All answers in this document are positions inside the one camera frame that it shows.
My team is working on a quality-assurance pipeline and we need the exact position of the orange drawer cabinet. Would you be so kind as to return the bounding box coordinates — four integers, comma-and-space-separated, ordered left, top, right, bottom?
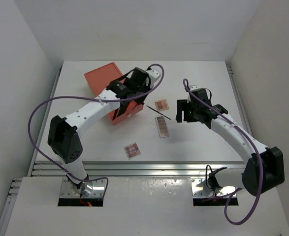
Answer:
84, 62, 123, 96

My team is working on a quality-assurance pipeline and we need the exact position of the aluminium rail frame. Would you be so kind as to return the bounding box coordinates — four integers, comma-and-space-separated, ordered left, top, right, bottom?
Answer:
28, 161, 246, 177

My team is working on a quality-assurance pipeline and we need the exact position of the long brown eyeshadow palette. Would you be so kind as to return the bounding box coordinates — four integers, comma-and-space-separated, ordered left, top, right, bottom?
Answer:
155, 116, 169, 138

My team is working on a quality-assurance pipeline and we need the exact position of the thin black liner brush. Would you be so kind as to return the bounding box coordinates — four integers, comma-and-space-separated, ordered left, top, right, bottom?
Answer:
146, 105, 171, 120

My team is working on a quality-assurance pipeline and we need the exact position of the round-pan eyeshadow palette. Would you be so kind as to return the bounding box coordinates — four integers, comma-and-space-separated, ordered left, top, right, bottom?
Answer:
124, 143, 141, 159

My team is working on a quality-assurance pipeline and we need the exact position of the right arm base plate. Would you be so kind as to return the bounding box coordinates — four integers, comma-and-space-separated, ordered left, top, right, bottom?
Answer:
191, 177, 238, 199

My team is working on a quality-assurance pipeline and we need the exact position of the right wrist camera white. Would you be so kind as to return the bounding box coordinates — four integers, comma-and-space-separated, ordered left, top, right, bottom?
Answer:
187, 85, 199, 103

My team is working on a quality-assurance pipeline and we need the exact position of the small square brown eyeshadow palette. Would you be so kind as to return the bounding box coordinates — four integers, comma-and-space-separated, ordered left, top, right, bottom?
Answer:
155, 99, 169, 111

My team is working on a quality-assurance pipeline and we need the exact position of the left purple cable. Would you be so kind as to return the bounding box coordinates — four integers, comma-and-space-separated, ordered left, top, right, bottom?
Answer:
28, 63, 165, 195

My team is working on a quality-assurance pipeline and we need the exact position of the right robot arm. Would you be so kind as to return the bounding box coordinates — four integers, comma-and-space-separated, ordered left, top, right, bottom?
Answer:
176, 88, 285, 196

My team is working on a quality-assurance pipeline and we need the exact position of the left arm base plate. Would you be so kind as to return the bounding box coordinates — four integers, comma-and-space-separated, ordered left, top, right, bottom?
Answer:
60, 178, 105, 199

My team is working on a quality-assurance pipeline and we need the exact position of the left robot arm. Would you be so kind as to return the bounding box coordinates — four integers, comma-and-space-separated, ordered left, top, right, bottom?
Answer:
48, 67, 160, 187

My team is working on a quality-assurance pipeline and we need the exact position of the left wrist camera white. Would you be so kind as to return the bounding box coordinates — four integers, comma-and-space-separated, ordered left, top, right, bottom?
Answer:
145, 69, 161, 86

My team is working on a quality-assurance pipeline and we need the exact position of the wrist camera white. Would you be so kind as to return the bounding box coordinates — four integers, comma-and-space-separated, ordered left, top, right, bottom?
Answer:
145, 69, 161, 86
187, 85, 199, 103

